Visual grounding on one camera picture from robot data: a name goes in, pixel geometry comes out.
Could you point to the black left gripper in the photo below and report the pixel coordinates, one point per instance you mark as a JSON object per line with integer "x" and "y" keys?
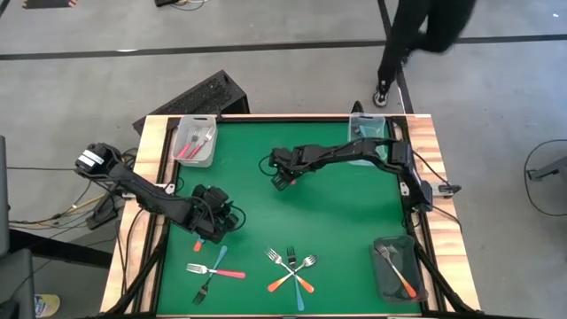
{"x": 212, "y": 217}

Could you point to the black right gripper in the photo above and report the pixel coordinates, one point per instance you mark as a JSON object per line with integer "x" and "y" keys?
{"x": 288, "y": 161}

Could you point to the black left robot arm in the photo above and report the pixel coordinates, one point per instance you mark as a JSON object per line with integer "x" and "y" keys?
{"x": 146, "y": 195}

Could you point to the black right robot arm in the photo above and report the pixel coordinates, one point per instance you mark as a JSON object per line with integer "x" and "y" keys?
{"x": 350, "y": 153}

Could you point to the grey plastic bin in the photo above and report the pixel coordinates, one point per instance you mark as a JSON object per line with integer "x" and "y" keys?
{"x": 208, "y": 157}

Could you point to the green table mat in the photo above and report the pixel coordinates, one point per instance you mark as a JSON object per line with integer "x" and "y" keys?
{"x": 336, "y": 212}

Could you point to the small black pointed object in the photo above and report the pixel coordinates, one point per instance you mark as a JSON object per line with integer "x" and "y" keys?
{"x": 357, "y": 107}

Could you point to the clear plastic bin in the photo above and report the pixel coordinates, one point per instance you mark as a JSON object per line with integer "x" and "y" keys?
{"x": 374, "y": 119}

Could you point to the black power supply box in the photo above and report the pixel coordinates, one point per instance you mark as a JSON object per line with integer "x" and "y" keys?
{"x": 101, "y": 215}

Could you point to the person's shoe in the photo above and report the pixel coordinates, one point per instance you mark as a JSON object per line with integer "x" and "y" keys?
{"x": 381, "y": 97}

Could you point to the dark smoked plastic bin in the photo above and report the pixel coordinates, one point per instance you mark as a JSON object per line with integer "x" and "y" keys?
{"x": 394, "y": 283}

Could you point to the person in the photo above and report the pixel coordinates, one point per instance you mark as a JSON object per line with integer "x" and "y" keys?
{"x": 398, "y": 44}

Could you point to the yellow slipper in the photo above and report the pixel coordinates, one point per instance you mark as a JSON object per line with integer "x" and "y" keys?
{"x": 48, "y": 305}

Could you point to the black round floor stand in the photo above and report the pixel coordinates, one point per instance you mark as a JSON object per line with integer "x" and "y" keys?
{"x": 549, "y": 172}

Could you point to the black bar with orange ends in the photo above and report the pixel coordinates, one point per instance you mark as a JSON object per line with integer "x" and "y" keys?
{"x": 48, "y": 3}

